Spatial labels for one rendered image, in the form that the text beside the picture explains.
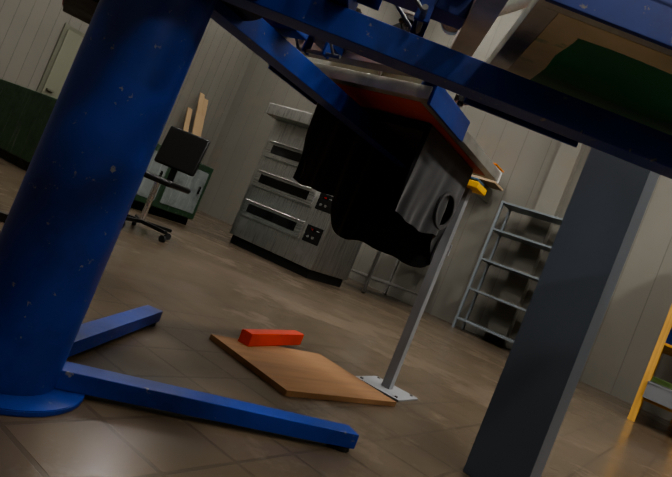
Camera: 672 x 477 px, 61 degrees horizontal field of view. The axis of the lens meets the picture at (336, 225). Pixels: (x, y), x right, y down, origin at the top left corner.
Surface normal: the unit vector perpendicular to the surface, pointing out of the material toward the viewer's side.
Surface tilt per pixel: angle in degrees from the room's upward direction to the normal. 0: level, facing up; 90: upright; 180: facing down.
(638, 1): 90
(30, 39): 90
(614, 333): 90
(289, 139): 90
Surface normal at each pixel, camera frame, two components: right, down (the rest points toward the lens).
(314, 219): -0.49, -0.22
